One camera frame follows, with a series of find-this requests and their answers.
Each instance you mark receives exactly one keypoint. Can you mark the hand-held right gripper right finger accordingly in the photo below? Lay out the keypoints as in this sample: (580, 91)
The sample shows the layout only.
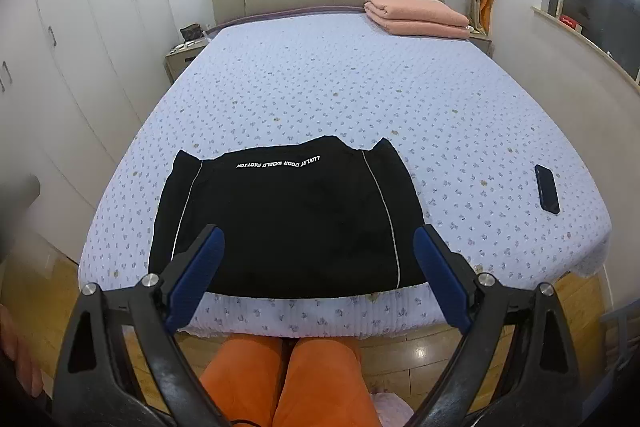
(440, 274)

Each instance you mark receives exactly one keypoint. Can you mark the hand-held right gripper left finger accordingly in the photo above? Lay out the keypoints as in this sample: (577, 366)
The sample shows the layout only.
(195, 277)

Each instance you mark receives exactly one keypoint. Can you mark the black jacket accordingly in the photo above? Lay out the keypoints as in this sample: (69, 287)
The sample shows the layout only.
(290, 227)

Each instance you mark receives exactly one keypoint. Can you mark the person's left hand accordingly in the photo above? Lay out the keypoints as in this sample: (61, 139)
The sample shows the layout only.
(17, 349)

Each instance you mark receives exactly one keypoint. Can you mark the person's left leg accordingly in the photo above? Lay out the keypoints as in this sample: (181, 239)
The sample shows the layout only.
(245, 387)

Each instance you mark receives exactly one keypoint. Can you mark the person's leg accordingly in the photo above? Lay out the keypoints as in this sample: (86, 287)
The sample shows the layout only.
(245, 387)
(325, 387)

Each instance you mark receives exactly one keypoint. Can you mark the black smartphone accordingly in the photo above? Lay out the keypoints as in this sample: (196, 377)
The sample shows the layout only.
(547, 189)

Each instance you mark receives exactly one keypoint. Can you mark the pink slipper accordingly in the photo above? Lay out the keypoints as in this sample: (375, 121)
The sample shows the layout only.
(392, 409)

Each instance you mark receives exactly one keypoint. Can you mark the person's right leg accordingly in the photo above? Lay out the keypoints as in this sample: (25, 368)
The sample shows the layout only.
(325, 387)

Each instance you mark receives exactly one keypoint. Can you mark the grey metal rack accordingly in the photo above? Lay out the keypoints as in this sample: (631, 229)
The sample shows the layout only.
(622, 332)

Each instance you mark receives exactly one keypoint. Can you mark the bed with floral sheet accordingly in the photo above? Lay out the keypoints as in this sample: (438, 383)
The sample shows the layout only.
(325, 92)

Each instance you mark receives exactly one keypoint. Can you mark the wooden nightstand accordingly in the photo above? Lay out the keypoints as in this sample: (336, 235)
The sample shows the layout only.
(182, 59)

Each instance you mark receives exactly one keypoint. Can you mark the small wooden bedside cabinet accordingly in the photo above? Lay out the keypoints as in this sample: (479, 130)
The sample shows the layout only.
(482, 44)

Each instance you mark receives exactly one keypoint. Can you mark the dark patterned bag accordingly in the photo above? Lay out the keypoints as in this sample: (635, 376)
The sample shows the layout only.
(190, 32)

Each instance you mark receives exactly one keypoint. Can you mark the folded pink blanket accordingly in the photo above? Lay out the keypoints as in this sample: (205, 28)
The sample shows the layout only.
(415, 14)

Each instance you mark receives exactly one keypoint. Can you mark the white wardrobe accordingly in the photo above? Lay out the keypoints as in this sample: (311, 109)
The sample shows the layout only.
(75, 32)

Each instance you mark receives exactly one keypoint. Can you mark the red box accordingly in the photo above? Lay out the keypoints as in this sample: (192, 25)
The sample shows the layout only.
(570, 22)

